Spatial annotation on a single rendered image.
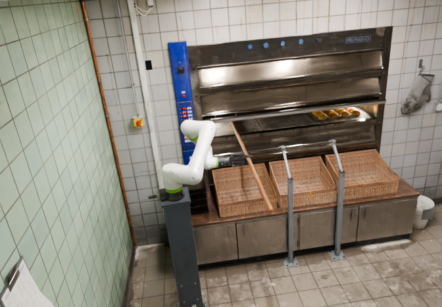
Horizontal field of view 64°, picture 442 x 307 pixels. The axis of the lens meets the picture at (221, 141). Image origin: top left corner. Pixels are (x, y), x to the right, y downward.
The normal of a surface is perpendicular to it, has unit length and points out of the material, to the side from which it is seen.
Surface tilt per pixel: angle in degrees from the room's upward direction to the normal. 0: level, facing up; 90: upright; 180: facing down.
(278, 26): 90
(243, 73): 70
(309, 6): 90
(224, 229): 91
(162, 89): 90
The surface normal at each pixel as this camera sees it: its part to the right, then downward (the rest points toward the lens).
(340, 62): 0.09, 0.04
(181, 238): 0.18, 0.37
